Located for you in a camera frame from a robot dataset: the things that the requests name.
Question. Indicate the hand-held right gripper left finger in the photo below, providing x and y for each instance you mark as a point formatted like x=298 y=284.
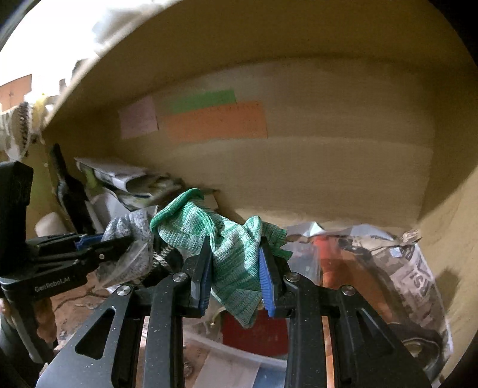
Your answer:
x=203 y=294

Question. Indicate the orange paper label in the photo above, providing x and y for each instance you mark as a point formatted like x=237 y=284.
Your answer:
x=214 y=121

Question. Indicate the person's left hand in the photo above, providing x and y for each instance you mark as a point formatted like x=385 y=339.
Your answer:
x=44 y=317

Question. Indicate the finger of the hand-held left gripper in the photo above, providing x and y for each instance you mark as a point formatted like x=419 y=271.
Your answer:
x=86 y=242
x=108 y=250

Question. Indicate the cardboard box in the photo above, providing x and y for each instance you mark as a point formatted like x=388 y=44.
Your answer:
x=291 y=112

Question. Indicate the pink paper label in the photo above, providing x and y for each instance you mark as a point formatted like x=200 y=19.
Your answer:
x=138 y=117

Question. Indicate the red box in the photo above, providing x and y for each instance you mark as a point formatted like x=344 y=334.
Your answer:
x=255 y=332

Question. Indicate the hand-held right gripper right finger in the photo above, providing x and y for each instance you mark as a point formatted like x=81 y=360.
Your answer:
x=266 y=283

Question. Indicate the grey knitted cloth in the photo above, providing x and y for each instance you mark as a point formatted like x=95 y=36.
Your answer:
x=125 y=253

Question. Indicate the green paper label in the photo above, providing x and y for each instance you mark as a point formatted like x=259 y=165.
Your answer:
x=203 y=100

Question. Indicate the clear plastic printed bag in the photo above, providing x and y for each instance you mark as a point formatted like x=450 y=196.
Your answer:
x=403 y=276

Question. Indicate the folded newspaper stack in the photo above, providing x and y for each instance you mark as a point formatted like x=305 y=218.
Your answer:
x=130 y=181

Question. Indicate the green knitted cloth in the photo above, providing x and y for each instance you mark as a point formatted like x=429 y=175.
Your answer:
x=227 y=253

